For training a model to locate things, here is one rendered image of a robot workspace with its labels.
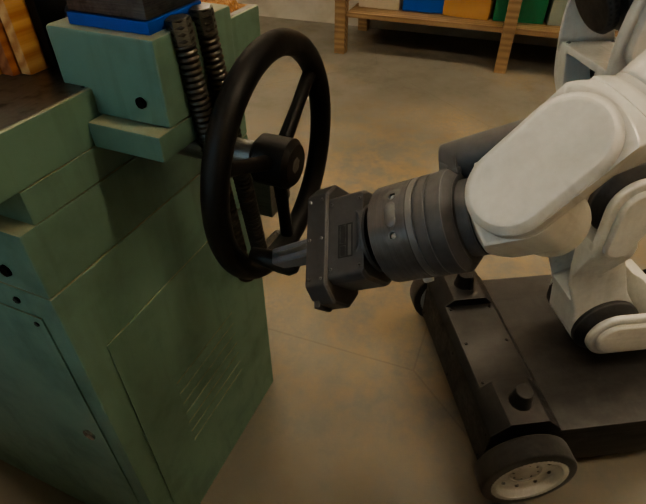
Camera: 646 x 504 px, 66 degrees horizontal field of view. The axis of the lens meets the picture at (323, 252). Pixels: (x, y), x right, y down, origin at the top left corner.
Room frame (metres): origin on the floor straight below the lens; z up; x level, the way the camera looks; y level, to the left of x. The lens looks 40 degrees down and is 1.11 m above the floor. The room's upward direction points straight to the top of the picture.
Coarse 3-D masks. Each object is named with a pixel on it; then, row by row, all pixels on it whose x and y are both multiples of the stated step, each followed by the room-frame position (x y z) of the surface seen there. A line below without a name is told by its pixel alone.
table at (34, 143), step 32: (256, 32) 0.85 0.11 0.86; (0, 96) 0.50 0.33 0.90; (32, 96) 0.50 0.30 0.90; (64, 96) 0.50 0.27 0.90; (0, 128) 0.42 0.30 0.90; (32, 128) 0.44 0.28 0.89; (64, 128) 0.48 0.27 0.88; (96, 128) 0.50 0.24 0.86; (128, 128) 0.49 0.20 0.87; (160, 128) 0.49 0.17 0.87; (192, 128) 0.51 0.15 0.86; (0, 160) 0.41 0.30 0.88; (32, 160) 0.43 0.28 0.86; (64, 160) 0.46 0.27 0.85; (160, 160) 0.47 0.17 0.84; (0, 192) 0.39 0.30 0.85
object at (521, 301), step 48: (432, 288) 0.96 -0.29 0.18; (480, 288) 0.93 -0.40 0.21; (528, 288) 0.97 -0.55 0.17; (432, 336) 0.88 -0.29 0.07; (480, 336) 0.78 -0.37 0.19; (528, 336) 0.80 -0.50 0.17; (480, 384) 0.65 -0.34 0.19; (528, 384) 0.61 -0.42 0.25; (576, 384) 0.66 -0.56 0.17; (624, 384) 0.66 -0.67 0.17; (480, 432) 0.57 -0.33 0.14; (528, 432) 0.54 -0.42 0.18; (576, 432) 0.56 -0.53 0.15; (624, 432) 0.57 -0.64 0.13
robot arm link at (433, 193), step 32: (512, 128) 0.36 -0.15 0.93; (448, 160) 0.36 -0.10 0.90; (416, 192) 0.34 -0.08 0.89; (448, 192) 0.33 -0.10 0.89; (416, 224) 0.32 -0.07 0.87; (448, 224) 0.31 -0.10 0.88; (576, 224) 0.30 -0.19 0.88; (448, 256) 0.30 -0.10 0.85; (480, 256) 0.32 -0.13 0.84; (512, 256) 0.32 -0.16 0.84; (544, 256) 0.33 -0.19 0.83
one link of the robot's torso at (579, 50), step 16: (640, 0) 0.69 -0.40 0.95; (576, 16) 0.84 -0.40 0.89; (640, 16) 0.69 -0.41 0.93; (560, 32) 0.84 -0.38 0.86; (576, 32) 0.84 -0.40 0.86; (592, 32) 0.84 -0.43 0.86; (608, 32) 0.84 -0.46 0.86; (624, 32) 0.69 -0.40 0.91; (640, 32) 0.68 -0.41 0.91; (560, 48) 0.83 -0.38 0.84; (576, 48) 0.80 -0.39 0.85; (592, 48) 0.80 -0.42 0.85; (608, 48) 0.80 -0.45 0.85; (624, 48) 0.69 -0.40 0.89; (640, 48) 0.68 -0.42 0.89; (560, 64) 0.82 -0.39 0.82; (576, 64) 0.81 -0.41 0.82; (592, 64) 0.74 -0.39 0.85; (608, 64) 0.70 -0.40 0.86; (624, 64) 0.69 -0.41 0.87; (560, 80) 0.82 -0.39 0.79; (624, 176) 0.71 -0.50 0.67; (640, 176) 0.71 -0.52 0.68; (608, 192) 0.71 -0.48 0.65; (592, 208) 0.71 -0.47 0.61; (592, 224) 0.72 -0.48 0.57
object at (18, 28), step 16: (0, 0) 0.56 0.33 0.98; (16, 0) 0.57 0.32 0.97; (0, 16) 0.56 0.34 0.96; (16, 16) 0.56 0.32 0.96; (16, 32) 0.56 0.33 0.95; (32, 32) 0.57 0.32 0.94; (16, 48) 0.56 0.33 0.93; (32, 48) 0.57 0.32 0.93; (32, 64) 0.56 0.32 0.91; (48, 64) 0.58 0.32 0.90
